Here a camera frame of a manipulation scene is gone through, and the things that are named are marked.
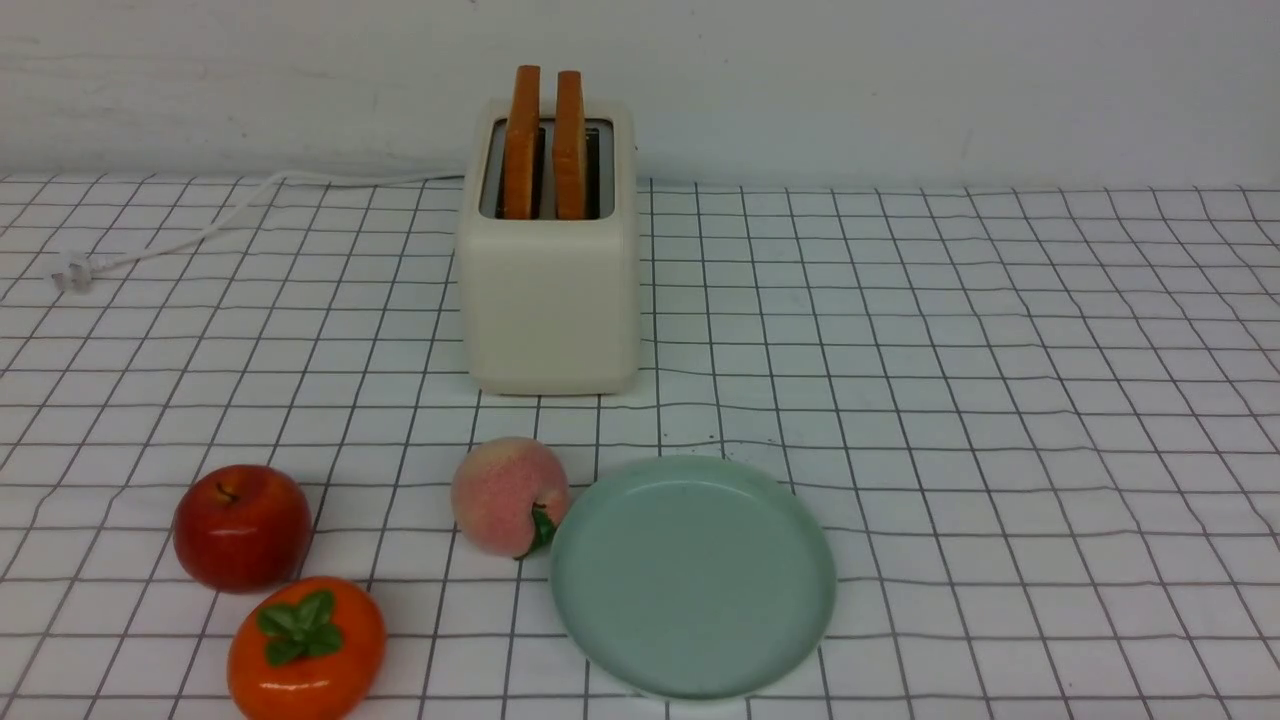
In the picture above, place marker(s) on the orange persimmon with green leaf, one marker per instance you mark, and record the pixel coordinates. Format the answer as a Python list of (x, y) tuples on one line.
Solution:
[(311, 650)]

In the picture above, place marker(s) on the light green plate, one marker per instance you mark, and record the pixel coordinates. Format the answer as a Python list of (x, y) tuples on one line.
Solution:
[(693, 579)]

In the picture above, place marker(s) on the toast slice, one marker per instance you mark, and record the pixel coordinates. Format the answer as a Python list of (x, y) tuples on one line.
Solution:
[(569, 154), (522, 145)]

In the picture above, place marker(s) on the white grid tablecloth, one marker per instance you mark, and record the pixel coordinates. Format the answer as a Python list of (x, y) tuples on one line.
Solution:
[(1039, 427)]

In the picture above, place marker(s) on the pink peach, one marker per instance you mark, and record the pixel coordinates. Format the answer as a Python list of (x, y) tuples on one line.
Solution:
[(509, 496)]

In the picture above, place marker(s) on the red apple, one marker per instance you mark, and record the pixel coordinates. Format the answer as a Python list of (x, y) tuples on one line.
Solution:
[(243, 528)]

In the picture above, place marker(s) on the cream white toaster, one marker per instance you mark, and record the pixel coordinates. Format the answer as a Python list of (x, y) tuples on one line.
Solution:
[(551, 307)]

